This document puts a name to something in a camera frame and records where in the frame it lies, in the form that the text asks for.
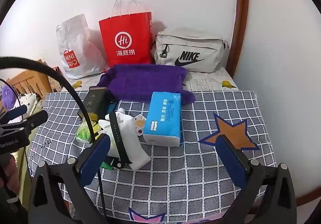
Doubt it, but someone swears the purple towel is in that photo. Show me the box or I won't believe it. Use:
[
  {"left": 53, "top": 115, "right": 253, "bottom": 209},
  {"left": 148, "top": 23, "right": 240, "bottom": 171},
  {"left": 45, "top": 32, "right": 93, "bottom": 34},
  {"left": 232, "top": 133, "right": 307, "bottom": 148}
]
[{"left": 97, "top": 64, "right": 196, "bottom": 105}]

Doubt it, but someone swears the pale green bedding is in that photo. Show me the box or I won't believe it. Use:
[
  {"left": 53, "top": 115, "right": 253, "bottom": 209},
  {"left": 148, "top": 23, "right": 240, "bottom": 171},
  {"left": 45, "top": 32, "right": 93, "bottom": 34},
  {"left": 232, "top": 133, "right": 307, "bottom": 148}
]
[{"left": 12, "top": 147, "right": 34, "bottom": 216}]

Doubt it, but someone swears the blue tissue pack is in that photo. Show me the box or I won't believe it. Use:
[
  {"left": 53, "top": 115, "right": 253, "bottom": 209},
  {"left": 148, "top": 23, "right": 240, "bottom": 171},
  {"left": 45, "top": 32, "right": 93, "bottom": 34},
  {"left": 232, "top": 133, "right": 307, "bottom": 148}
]
[{"left": 142, "top": 92, "right": 182, "bottom": 148}]

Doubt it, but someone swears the purple fluffy item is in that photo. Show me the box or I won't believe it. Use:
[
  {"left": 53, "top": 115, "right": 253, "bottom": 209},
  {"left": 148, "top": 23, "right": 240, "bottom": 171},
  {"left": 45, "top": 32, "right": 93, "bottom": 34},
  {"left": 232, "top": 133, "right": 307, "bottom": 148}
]
[{"left": 1, "top": 86, "right": 17, "bottom": 110}]

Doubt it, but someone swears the white plastic shopping bag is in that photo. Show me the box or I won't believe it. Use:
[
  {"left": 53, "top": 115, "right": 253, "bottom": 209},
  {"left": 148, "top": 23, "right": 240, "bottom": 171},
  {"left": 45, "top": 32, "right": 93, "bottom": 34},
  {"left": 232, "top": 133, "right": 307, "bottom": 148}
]
[{"left": 56, "top": 14, "right": 109, "bottom": 79}]

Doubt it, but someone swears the white sponge block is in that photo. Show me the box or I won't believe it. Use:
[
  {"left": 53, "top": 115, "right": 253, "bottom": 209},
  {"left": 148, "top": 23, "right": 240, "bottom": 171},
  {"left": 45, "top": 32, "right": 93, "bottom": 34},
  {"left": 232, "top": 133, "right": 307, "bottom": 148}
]
[{"left": 108, "top": 124, "right": 151, "bottom": 171}]

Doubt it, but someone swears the dark green tea tin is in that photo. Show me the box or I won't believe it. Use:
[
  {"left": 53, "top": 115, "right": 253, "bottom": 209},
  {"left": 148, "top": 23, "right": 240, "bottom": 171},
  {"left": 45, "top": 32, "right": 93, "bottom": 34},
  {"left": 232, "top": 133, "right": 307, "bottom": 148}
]
[{"left": 77, "top": 86, "right": 112, "bottom": 124}]

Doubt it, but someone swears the small green packet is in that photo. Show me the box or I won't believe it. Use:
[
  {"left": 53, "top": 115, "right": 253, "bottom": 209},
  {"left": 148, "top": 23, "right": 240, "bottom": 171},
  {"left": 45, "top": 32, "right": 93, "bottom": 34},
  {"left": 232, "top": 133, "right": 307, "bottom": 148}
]
[{"left": 102, "top": 159, "right": 119, "bottom": 169}]

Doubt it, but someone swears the black watch band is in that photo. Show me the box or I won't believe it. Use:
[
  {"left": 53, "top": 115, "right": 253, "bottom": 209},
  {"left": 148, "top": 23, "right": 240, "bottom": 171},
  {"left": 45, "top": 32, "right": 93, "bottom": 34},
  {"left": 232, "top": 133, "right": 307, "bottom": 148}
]
[{"left": 109, "top": 111, "right": 132, "bottom": 170}]

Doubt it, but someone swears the white dotted pillow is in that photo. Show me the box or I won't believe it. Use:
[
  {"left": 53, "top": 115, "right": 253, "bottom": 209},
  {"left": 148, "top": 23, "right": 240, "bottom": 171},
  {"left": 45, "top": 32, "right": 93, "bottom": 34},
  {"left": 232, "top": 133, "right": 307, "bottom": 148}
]
[{"left": 14, "top": 92, "right": 45, "bottom": 117}]

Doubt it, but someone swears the red paper shopping bag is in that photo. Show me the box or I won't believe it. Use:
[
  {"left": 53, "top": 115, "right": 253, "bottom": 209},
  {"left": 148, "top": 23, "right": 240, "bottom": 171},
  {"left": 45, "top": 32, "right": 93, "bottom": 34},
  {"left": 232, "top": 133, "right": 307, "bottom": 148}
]
[{"left": 99, "top": 0, "right": 153, "bottom": 68}]

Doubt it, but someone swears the grey waist bag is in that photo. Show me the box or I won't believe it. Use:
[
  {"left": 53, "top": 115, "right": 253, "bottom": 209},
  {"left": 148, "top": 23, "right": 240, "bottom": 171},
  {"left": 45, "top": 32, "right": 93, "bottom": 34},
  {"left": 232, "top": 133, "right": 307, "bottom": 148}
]
[{"left": 152, "top": 28, "right": 230, "bottom": 73}]

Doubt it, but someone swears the person's left hand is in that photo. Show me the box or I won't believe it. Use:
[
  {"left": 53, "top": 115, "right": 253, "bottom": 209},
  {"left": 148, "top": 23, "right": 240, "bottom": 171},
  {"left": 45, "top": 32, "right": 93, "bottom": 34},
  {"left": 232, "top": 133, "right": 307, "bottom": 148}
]
[{"left": 0, "top": 156, "right": 19, "bottom": 189}]

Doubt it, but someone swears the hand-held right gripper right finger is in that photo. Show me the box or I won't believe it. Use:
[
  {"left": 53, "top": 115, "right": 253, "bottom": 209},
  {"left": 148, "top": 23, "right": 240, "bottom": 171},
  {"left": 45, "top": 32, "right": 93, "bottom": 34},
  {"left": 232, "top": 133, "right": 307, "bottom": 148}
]
[{"left": 216, "top": 135, "right": 300, "bottom": 224}]

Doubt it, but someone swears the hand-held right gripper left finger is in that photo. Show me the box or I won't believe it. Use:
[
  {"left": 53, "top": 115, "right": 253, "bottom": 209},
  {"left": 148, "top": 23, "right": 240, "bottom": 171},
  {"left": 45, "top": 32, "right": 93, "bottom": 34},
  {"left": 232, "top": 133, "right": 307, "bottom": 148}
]
[{"left": 29, "top": 134, "right": 111, "bottom": 224}]

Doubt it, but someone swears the white glove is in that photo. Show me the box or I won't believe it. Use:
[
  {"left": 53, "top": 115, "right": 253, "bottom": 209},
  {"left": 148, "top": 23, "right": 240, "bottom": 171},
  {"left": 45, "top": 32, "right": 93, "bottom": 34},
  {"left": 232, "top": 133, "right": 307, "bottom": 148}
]
[{"left": 98, "top": 108, "right": 134, "bottom": 137}]

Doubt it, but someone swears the light wooden furniture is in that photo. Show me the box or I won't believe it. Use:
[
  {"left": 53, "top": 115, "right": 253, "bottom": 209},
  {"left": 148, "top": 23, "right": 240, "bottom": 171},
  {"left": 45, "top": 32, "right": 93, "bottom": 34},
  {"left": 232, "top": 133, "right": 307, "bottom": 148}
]
[{"left": 6, "top": 59, "right": 54, "bottom": 104}]

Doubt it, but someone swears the black cable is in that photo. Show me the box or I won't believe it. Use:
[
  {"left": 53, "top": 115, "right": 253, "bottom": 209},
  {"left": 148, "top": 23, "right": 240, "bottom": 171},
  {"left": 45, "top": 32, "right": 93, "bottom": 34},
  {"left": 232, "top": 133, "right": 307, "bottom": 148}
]
[
  {"left": 0, "top": 78, "right": 29, "bottom": 167},
  {"left": 0, "top": 56, "right": 107, "bottom": 224}
]

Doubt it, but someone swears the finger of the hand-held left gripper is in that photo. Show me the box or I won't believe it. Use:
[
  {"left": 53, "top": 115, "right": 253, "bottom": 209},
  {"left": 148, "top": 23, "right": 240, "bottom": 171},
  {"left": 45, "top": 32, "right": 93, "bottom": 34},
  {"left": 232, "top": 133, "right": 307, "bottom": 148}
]
[
  {"left": 4, "top": 105, "right": 28, "bottom": 121},
  {"left": 15, "top": 110, "right": 49, "bottom": 129}
]

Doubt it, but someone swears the brown wooden door trim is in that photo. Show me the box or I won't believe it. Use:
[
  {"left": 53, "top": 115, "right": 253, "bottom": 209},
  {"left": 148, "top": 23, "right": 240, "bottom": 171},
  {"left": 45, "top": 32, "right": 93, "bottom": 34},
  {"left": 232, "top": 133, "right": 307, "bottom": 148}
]
[{"left": 226, "top": 0, "right": 250, "bottom": 79}]

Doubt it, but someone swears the grey checked blanket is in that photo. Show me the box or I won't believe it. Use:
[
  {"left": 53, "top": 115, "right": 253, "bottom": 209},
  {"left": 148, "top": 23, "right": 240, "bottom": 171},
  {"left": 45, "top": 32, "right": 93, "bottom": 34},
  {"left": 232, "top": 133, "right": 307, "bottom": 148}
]
[{"left": 27, "top": 90, "right": 278, "bottom": 224}]

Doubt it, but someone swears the small fruit-print packet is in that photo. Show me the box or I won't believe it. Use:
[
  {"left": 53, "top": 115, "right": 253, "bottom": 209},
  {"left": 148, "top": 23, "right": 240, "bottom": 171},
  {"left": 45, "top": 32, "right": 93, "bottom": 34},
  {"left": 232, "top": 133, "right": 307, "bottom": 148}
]
[{"left": 132, "top": 114, "right": 147, "bottom": 136}]

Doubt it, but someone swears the mesh bag with green packet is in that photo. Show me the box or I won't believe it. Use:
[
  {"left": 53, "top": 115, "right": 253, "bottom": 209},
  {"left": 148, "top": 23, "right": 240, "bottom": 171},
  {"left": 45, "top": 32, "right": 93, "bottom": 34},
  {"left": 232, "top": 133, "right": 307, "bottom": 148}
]
[{"left": 75, "top": 121, "right": 101, "bottom": 144}]

